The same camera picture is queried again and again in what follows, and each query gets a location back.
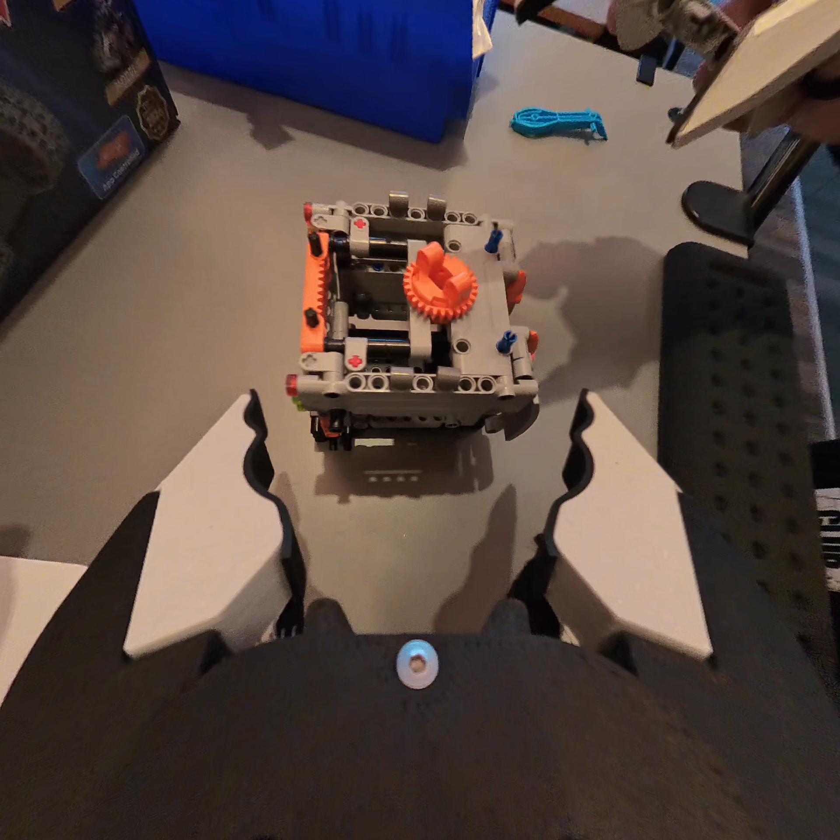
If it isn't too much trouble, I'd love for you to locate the teal plastic tool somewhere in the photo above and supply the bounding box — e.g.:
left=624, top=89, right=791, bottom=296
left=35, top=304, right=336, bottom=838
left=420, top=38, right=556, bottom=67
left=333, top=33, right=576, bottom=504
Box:
left=511, top=107, right=609, bottom=143

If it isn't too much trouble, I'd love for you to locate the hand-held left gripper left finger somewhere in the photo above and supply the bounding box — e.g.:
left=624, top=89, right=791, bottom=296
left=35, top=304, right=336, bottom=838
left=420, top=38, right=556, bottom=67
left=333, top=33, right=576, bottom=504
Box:
left=123, top=390, right=307, bottom=658

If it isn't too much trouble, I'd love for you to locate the toy robot kit box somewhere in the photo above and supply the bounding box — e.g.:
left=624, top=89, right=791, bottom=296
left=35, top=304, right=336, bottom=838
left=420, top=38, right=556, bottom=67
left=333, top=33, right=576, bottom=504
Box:
left=0, top=0, right=181, bottom=322

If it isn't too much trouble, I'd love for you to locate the wood top desk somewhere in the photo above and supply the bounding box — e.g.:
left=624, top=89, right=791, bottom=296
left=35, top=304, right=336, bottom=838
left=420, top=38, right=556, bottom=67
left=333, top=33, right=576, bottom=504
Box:
left=499, top=0, right=677, bottom=86

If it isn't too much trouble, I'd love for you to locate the toy brick robot model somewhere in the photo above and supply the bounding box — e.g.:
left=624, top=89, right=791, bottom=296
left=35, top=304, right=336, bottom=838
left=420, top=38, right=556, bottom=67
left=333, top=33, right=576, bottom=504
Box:
left=287, top=192, right=541, bottom=452

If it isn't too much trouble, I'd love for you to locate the blue storage bin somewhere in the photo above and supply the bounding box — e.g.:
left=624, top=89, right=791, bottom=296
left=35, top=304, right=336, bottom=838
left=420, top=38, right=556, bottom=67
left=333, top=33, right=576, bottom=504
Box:
left=131, top=0, right=487, bottom=144

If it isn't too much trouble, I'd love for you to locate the black white printed cloth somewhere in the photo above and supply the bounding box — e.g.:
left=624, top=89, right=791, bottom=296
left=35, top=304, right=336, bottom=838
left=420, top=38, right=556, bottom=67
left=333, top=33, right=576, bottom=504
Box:
left=812, top=438, right=840, bottom=595

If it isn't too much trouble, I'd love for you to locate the person's right hand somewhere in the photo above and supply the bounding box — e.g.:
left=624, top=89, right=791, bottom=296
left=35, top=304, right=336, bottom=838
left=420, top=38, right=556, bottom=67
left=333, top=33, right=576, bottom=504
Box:
left=724, top=71, right=840, bottom=144

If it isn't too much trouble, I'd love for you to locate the black round stand base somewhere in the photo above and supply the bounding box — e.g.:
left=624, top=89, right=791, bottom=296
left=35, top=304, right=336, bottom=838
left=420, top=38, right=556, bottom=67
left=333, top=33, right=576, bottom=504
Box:
left=681, top=131, right=821, bottom=249

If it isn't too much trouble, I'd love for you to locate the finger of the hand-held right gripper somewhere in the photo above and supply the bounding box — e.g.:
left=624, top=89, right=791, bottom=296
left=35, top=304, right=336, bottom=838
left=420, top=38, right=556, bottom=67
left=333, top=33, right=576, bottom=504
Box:
left=666, top=0, right=840, bottom=148

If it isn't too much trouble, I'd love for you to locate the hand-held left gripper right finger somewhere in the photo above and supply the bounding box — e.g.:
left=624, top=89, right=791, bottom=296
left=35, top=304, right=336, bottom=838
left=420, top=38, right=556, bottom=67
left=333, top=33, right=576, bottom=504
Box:
left=511, top=390, right=715, bottom=660

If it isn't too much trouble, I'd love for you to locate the white tablet stand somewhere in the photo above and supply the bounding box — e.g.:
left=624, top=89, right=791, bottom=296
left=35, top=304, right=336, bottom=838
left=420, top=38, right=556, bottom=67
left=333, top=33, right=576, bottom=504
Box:
left=0, top=556, right=89, bottom=704

